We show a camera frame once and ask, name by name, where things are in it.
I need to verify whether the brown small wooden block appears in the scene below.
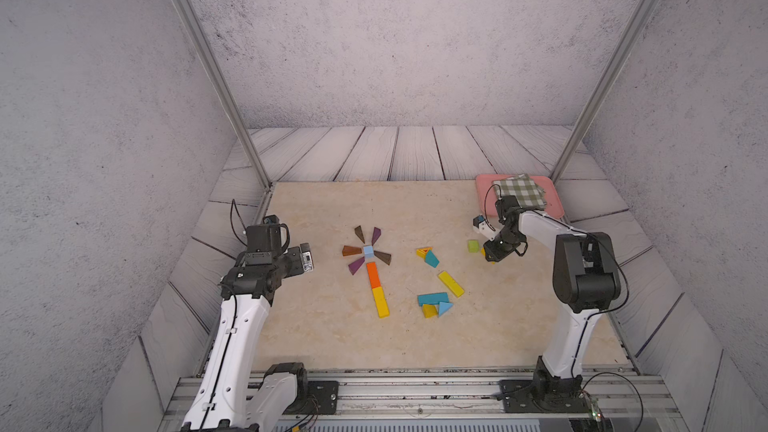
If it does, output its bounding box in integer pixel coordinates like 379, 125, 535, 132
342, 245, 363, 256

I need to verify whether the lime green long block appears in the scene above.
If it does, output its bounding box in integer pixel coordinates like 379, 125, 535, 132
437, 271, 465, 297

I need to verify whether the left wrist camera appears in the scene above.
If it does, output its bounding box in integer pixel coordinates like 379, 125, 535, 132
261, 214, 280, 229

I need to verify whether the green checkered cloth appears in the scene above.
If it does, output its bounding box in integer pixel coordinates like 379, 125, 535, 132
492, 174, 547, 211

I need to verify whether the yellow long wooden block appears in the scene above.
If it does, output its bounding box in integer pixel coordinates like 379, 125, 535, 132
372, 286, 390, 318

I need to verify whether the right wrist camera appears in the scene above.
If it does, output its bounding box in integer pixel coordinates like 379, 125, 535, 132
472, 215, 497, 240

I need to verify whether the yellow small cube block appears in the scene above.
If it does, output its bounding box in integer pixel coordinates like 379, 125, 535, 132
422, 304, 439, 318

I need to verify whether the teal long wooden block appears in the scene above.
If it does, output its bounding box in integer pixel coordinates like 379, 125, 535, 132
417, 292, 450, 306

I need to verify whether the pink tray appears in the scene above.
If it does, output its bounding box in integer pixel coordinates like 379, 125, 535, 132
475, 174, 565, 219

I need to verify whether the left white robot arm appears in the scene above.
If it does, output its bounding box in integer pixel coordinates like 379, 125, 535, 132
181, 215, 314, 431

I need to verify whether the brown slanted wooden block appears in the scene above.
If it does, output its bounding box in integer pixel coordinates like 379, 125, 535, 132
374, 251, 392, 265

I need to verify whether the light blue triangle block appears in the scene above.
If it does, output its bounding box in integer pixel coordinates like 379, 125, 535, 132
437, 302, 453, 317

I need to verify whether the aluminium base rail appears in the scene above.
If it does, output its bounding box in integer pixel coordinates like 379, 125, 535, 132
158, 368, 685, 432

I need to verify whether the right aluminium frame post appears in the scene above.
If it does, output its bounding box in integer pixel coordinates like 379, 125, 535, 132
550, 0, 660, 183

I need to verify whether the left aluminium frame post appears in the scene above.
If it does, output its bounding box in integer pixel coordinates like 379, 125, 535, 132
171, 0, 272, 191

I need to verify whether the teal triangle wooden block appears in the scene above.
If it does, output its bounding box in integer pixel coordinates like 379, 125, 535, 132
425, 250, 439, 268

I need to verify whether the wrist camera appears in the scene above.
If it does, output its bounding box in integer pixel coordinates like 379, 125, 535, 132
261, 214, 280, 229
472, 215, 497, 240

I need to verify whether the aluminium frame post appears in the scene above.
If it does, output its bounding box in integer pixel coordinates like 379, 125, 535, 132
171, 0, 272, 191
550, 0, 660, 183

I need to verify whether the orange triangle wooden block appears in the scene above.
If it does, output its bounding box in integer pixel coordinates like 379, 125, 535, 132
416, 247, 432, 259

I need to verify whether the purple rectangular wooden block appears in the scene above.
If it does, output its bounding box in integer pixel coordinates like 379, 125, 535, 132
348, 257, 366, 275

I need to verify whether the orange long wooden block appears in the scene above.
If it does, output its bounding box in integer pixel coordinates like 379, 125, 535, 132
366, 262, 381, 289

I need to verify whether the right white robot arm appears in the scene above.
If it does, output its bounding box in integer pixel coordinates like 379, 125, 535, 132
472, 196, 624, 385

